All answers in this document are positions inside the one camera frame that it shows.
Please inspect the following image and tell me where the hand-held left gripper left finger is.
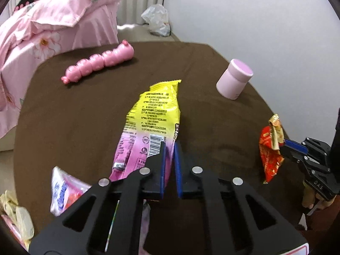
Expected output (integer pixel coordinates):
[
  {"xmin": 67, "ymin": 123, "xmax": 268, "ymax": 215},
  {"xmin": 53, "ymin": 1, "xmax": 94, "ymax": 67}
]
[{"xmin": 29, "ymin": 141, "xmax": 167, "ymax": 255}]

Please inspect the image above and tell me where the pink cylindrical jar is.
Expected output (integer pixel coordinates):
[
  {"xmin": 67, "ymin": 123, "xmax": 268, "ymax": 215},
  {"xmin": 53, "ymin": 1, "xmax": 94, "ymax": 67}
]
[{"xmin": 216, "ymin": 58, "xmax": 254, "ymax": 101}]

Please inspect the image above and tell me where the brown tablecloth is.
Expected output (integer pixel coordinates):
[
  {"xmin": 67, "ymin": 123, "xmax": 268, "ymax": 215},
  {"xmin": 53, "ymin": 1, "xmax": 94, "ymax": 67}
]
[{"xmin": 13, "ymin": 41, "xmax": 331, "ymax": 255}]

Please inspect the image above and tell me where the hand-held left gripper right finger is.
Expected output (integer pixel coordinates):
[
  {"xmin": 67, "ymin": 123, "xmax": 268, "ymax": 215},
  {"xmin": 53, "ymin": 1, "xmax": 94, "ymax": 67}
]
[{"xmin": 174, "ymin": 141, "xmax": 310, "ymax": 255}]

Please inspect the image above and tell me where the pink floral bed sheet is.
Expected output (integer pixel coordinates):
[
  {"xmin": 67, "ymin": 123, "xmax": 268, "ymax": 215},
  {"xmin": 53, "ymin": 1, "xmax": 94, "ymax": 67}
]
[{"xmin": 0, "ymin": 4, "xmax": 119, "ymax": 139}]

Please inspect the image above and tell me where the silver and pink snack wrapper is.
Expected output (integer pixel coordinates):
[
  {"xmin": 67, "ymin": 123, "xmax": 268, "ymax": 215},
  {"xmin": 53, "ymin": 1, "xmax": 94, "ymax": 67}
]
[{"xmin": 50, "ymin": 166, "xmax": 92, "ymax": 217}]

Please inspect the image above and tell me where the red and gold snack packet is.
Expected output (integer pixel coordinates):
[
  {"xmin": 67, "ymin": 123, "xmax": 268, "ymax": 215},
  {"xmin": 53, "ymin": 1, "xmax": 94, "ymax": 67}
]
[{"xmin": 259, "ymin": 114, "xmax": 285, "ymax": 184}]

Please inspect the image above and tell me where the yellow and pink snack packet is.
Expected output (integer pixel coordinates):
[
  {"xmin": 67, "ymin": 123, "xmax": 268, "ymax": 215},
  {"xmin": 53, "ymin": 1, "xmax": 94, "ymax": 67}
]
[{"xmin": 108, "ymin": 80, "xmax": 182, "ymax": 245}]

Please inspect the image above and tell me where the clear plastic bag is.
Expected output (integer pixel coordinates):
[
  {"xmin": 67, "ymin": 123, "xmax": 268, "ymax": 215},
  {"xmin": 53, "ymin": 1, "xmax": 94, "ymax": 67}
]
[{"xmin": 141, "ymin": 4, "xmax": 171, "ymax": 37}]

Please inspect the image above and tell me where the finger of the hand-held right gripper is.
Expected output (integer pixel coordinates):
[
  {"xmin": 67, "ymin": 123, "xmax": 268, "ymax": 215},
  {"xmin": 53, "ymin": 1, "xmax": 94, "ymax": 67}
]
[
  {"xmin": 284, "ymin": 137, "xmax": 332, "ymax": 155},
  {"xmin": 281, "ymin": 146, "xmax": 310, "ymax": 166}
]

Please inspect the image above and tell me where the pink floral quilt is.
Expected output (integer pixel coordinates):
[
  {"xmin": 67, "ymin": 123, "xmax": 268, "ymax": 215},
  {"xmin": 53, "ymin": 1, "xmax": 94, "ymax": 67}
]
[{"xmin": 0, "ymin": 0, "xmax": 125, "ymax": 68}]

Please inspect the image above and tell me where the person's right hand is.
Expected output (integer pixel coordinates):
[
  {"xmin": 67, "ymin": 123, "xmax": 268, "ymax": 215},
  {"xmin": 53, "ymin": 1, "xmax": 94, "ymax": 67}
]
[{"xmin": 301, "ymin": 183, "xmax": 333, "ymax": 215}]

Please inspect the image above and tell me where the pink caterpillar toy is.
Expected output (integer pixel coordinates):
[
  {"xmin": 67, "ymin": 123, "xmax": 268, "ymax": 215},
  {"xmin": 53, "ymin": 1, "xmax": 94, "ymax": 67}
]
[{"xmin": 61, "ymin": 39, "xmax": 135, "ymax": 84}]

